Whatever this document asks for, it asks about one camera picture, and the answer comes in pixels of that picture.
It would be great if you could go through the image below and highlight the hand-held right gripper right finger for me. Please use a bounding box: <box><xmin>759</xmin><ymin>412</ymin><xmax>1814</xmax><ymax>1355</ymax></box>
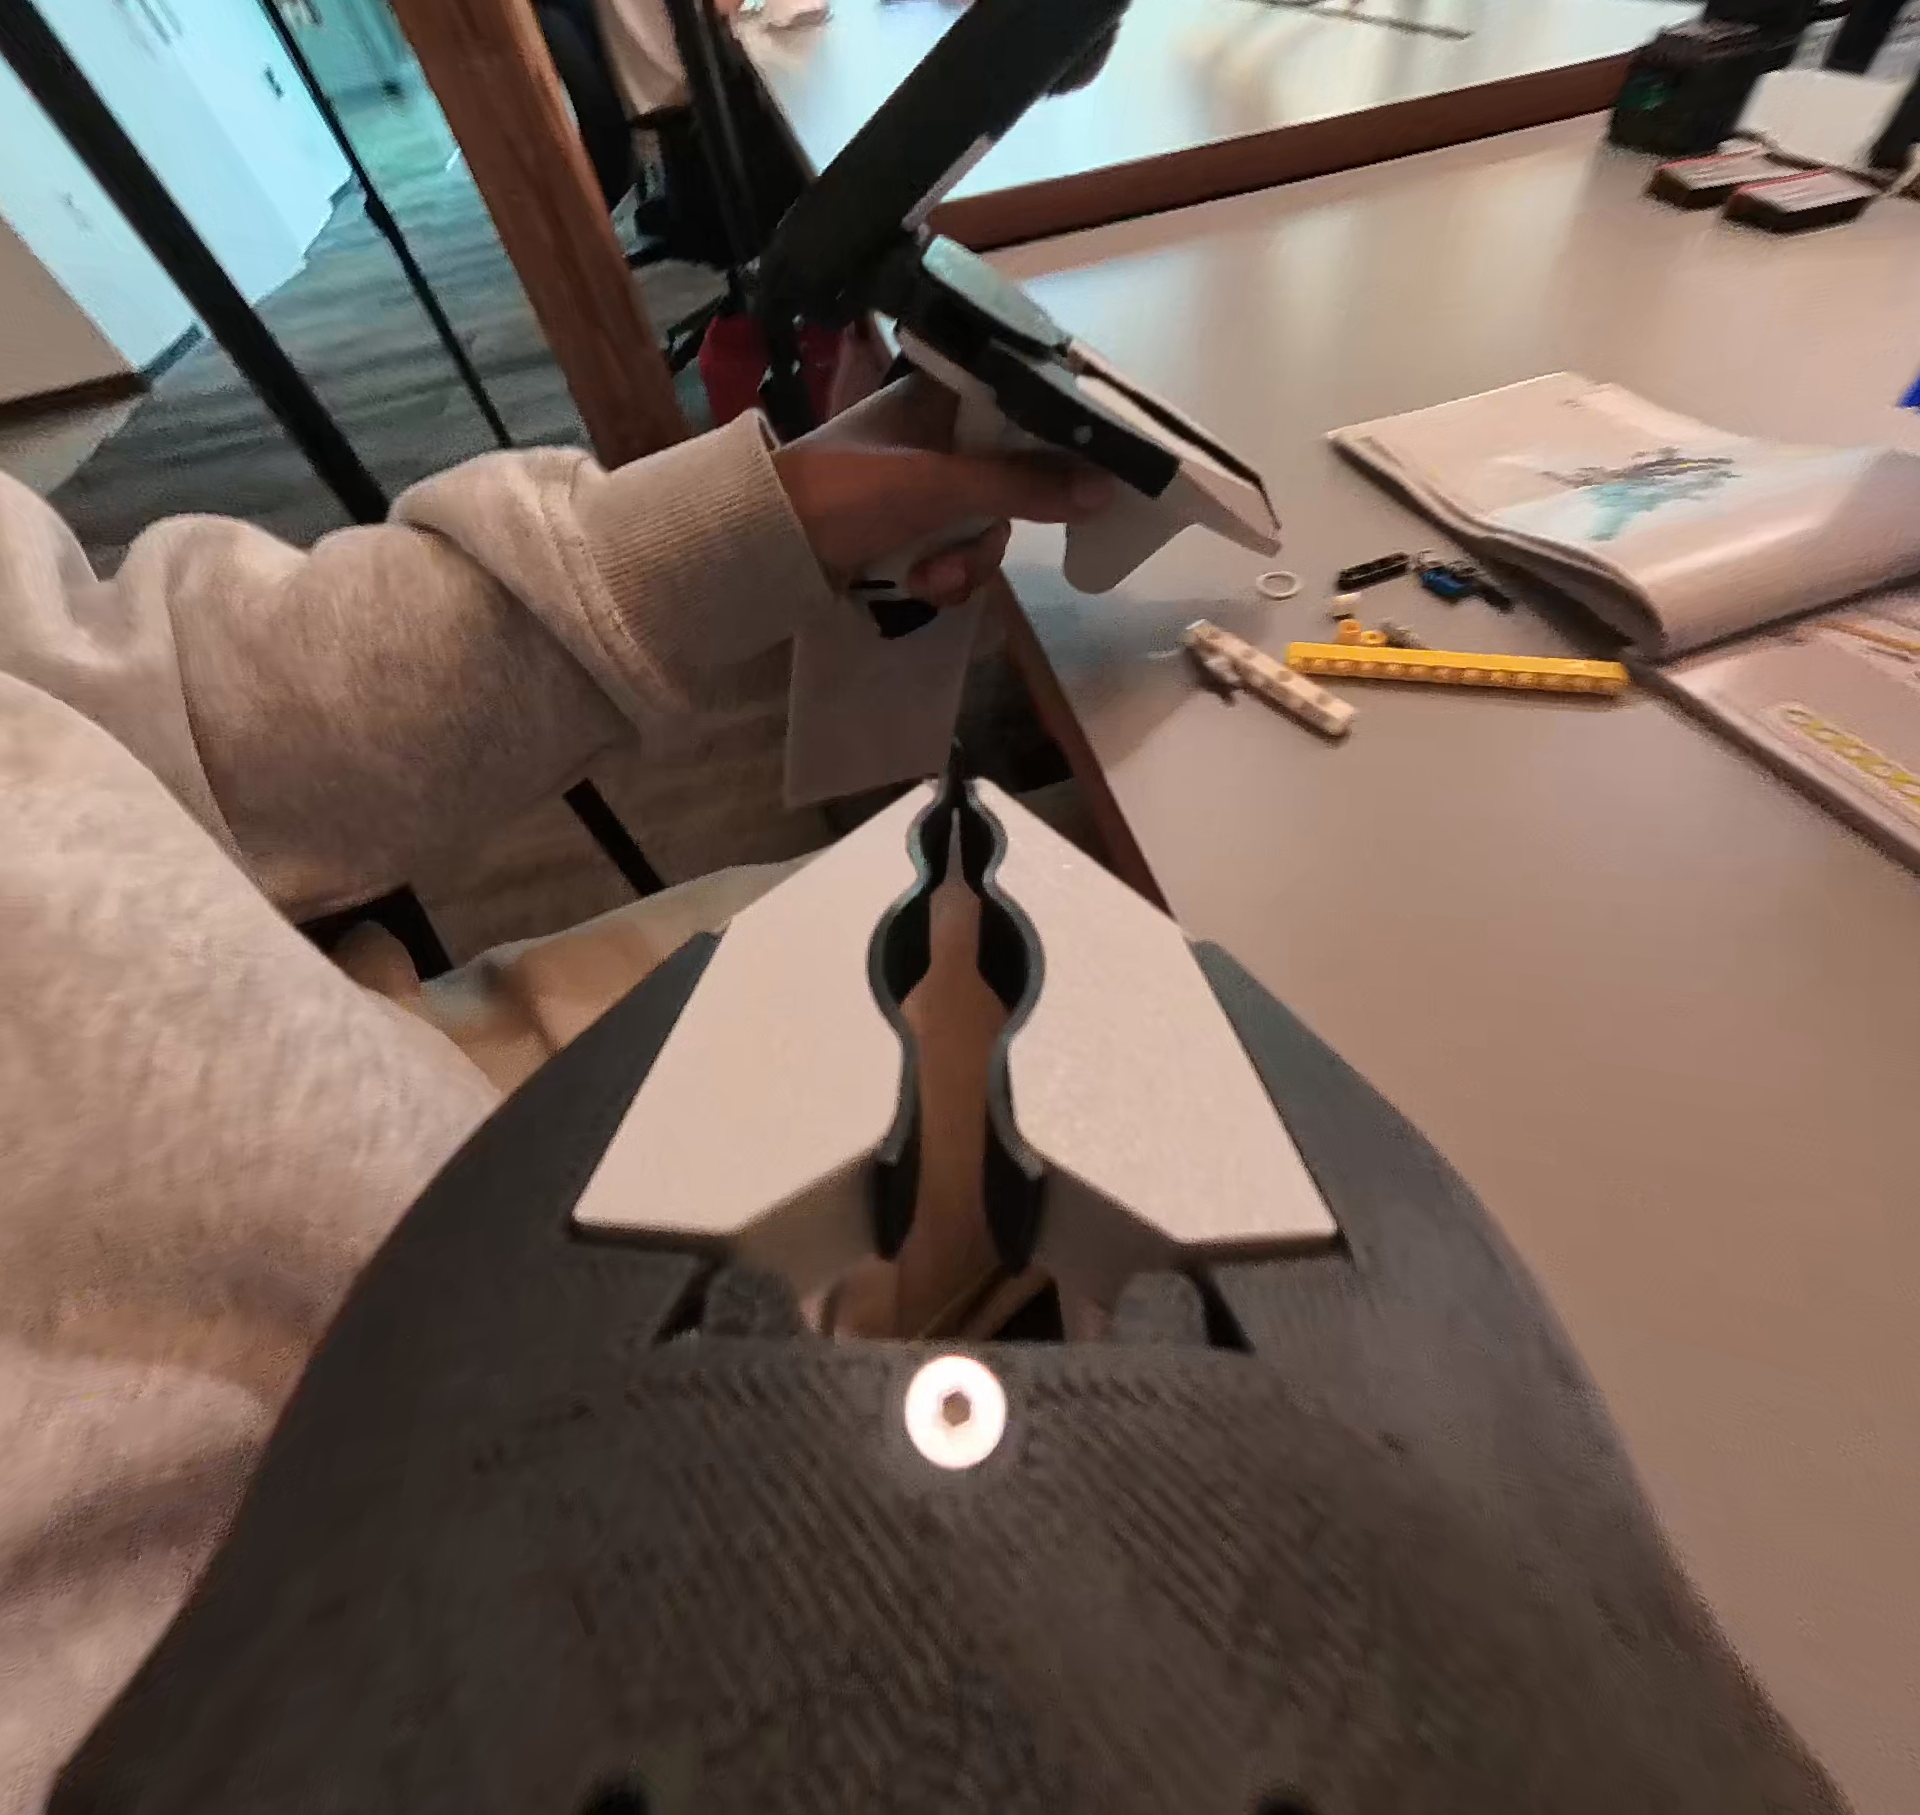
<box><xmin>964</xmin><ymin>777</ymin><xmax>1340</xmax><ymax>1302</ymax></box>

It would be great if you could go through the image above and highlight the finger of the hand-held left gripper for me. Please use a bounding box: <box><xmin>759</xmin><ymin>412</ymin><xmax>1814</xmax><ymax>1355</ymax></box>
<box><xmin>1072</xmin><ymin>350</ymin><xmax>1277</xmax><ymax>515</ymax></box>
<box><xmin>1054</xmin><ymin>398</ymin><xmax>1286</xmax><ymax>598</ymax></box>

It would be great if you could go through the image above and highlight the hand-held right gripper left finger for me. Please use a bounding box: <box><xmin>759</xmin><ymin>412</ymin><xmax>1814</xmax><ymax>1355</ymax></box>
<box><xmin>571</xmin><ymin>779</ymin><xmax>968</xmax><ymax>1262</ymax></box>

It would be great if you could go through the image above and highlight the person's left forearm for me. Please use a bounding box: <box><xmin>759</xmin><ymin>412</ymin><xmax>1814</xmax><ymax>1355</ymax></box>
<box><xmin>195</xmin><ymin>412</ymin><xmax>843</xmax><ymax>932</ymax></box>

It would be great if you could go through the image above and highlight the white lego beam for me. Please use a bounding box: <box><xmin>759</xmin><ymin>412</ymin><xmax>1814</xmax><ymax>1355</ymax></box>
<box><xmin>1182</xmin><ymin>618</ymin><xmax>1357</xmax><ymax>738</ymax></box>

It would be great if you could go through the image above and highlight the yellow lego beam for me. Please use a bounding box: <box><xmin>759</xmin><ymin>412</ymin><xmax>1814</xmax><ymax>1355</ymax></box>
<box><xmin>1286</xmin><ymin>639</ymin><xmax>1632</xmax><ymax>699</ymax></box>

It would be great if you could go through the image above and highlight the lego instruction booklet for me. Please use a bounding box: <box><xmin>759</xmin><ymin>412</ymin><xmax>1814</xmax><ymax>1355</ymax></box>
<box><xmin>1325</xmin><ymin>372</ymin><xmax>1920</xmax><ymax>871</ymax></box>

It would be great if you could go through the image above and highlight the person's left hand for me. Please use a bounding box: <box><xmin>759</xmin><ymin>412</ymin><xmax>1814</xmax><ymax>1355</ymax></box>
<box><xmin>771</xmin><ymin>436</ymin><xmax>1119</xmax><ymax>608</ymax></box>

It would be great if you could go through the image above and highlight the red cloth bag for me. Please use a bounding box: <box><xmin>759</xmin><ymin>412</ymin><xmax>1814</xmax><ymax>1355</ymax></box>
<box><xmin>698</xmin><ymin>311</ymin><xmax>891</xmax><ymax>424</ymax></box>

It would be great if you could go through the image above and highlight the black metal stand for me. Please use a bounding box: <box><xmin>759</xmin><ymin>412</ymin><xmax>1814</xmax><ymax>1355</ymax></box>
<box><xmin>660</xmin><ymin>0</ymin><xmax>789</xmax><ymax>399</ymax></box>

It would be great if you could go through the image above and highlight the long grey table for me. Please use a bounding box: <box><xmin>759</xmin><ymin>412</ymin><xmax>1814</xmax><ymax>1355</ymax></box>
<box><xmin>733</xmin><ymin>0</ymin><xmax>1705</xmax><ymax>253</ymax></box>

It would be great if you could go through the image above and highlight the flat black red battery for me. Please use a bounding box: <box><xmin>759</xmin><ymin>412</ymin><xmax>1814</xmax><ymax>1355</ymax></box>
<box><xmin>1720</xmin><ymin>171</ymin><xmax>1880</xmax><ymax>231</ymax></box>
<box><xmin>1645</xmin><ymin>145</ymin><xmax>1791</xmax><ymax>208</ymax></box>

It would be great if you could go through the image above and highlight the black box green light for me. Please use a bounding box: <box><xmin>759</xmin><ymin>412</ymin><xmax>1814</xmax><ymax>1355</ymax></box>
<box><xmin>1609</xmin><ymin>23</ymin><xmax>1769</xmax><ymax>154</ymax></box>

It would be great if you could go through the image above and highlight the person's grey sweatshirt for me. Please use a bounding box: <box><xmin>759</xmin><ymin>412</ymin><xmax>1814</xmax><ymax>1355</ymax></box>
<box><xmin>0</xmin><ymin>472</ymin><xmax>707</xmax><ymax>1815</ymax></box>

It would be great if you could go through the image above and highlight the wooden post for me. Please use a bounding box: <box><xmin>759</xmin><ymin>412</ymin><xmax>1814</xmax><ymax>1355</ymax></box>
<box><xmin>342</xmin><ymin>0</ymin><xmax>695</xmax><ymax>471</ymax></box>

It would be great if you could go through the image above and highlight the black metal frame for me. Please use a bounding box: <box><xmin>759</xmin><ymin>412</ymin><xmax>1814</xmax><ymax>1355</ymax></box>
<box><xmin>0</xmin><ymin>0</ymin><xmax>518</xmax><ymax>528</ymax></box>

